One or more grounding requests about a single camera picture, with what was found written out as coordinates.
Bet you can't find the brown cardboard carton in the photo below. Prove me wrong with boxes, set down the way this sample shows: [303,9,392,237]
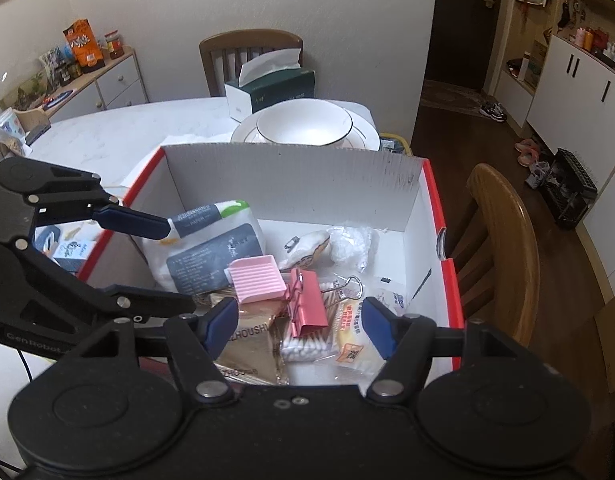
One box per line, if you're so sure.
[594,286,615,394]

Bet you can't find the pink binder clip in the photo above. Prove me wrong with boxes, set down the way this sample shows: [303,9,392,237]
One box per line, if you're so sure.
[284,267,364,342]

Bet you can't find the dark wooden chair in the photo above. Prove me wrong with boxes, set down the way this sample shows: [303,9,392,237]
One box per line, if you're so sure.
[198,28,305,99]

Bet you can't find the bag of white pellets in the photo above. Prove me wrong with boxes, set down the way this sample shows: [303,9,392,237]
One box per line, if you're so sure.
[329,226,374,264]

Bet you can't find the dark sneakers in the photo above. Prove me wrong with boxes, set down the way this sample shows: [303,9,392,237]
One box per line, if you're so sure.
[479,101,509,122]

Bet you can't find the white bowl on plate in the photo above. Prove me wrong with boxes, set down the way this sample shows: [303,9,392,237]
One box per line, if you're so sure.
[230,109,381,152]

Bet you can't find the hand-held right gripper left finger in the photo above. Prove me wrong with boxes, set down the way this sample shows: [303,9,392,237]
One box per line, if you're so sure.
[62,297,240,403]

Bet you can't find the red cardboard box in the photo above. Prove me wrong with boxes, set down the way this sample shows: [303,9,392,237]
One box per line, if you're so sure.
[76,142,467,387]

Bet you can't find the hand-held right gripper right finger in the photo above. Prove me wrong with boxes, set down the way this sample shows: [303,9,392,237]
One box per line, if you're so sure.
[359,297,559,401]

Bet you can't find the white sideboard cabinet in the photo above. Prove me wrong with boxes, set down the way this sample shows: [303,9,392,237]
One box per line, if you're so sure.
[42,46,149,122]

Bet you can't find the white tall cabinet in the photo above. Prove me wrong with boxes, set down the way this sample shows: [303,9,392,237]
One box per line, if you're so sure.
[526,0,615,291]

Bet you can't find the white cotton pad bag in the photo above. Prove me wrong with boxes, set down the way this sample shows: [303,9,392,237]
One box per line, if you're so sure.
[139,199,267,297]

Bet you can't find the light blue carton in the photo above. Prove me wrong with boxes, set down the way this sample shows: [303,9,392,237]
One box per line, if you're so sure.
[52,236,101,275]

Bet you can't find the green white tissue box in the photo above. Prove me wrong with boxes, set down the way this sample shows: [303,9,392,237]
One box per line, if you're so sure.
[224,48,317,122]

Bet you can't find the white plush keychain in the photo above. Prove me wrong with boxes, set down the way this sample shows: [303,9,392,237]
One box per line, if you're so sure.
[277,229,334,272]

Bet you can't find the red lidded jar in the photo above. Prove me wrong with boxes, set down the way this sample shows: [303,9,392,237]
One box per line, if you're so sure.
[104,29,125,60]

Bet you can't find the cotton swab pack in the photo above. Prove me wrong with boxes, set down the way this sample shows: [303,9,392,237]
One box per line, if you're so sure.
[279,280,339,362]

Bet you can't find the orange snack bag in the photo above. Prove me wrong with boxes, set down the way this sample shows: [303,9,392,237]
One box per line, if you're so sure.
[63,19,106,72]

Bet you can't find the black shoe rack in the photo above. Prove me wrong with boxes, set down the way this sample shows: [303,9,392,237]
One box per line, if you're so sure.
[541,147,599,231]

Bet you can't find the light wooden chair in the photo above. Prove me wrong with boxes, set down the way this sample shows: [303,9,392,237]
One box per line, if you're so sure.
[446,162,541,362]

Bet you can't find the white sachet blue print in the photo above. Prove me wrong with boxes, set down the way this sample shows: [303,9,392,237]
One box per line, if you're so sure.
[371,274,409,312]

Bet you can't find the dark door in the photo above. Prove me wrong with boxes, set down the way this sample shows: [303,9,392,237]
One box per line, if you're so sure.
[424,0,507,96]

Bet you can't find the pink slippers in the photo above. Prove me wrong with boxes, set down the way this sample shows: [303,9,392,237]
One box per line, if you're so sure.
[515,139,541,167]

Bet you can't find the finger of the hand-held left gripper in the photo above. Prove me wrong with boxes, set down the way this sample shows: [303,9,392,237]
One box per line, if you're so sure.
[0,157,172,241]
[12,239,197,330]

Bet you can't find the blueberry bread packet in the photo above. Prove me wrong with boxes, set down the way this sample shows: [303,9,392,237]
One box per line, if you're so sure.
[334,299,384,377]

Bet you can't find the pink ribbed plastic piece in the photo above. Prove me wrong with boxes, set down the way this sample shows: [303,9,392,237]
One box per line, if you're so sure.
[223,254,287,304]

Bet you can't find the wooden tray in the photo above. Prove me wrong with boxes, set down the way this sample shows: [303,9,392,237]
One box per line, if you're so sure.
[10,102,52,133]

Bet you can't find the gold foil packet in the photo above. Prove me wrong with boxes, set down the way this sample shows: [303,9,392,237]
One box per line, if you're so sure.
[212,304,289,387]

